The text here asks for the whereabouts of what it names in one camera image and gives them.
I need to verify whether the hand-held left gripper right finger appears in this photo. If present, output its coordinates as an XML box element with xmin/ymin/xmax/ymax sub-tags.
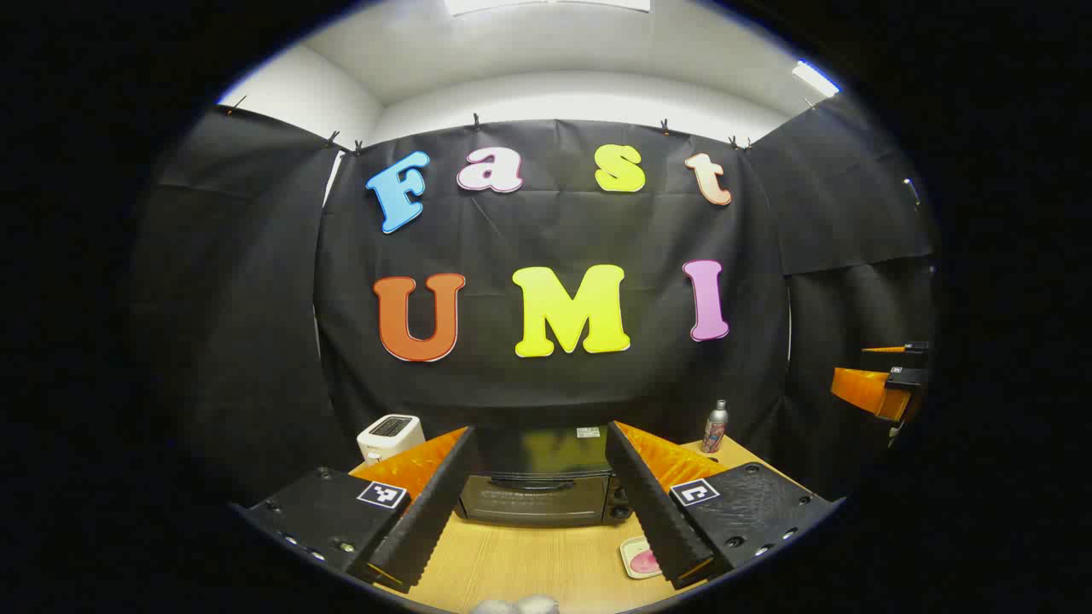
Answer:
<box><xmin>604</xmin><ymin>420</ymin><xmax>847</xmax><ymax>591</ymax></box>

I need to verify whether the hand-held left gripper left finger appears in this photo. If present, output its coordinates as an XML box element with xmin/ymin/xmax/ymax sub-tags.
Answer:
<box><xmin>239</xmin><ymin>425</ymin><xmax>480</xmax><ymax>595</ymax></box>

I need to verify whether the white square plate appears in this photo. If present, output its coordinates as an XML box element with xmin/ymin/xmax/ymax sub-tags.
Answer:
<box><xmin>619</xmin><ymin>536</ymin><xmax>663</xmax><ymax>581</ymax></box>

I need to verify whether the black electric oven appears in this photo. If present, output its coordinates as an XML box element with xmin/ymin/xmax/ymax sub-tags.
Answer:
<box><xmin>455</xmin><ymin>425</ymin><xmax>636</xmax><ymax>527</ymax></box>

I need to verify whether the white toaster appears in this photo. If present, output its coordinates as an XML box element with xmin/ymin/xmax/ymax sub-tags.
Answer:
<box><xmin>357</xmin><ymin>414</ymin><xmax>426</xmax><ymax>464</ymax></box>

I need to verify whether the silver spray bottle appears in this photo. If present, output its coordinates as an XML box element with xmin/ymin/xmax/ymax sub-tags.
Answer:
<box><xmin>701</xmin><ymin>399</ymin><xmax>729</xmax><ymax>454</ymax></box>

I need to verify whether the ceiling light panel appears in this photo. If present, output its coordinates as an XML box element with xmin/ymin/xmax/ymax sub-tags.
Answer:
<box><xmin>444</xmin><ymin>0</ymin><xmax>651</xmax><ymax>16</ymax></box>
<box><xmin>792</xmin><ymin>60</ymin><xmax>842</xmax><ymax>98</ymax></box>

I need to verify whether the black backdrop cloth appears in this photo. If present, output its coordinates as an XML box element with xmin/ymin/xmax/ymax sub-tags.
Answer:
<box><xmin>128</xmin><ymin>92</ymin><xmax>939</xmax><ymax>513</ymax></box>

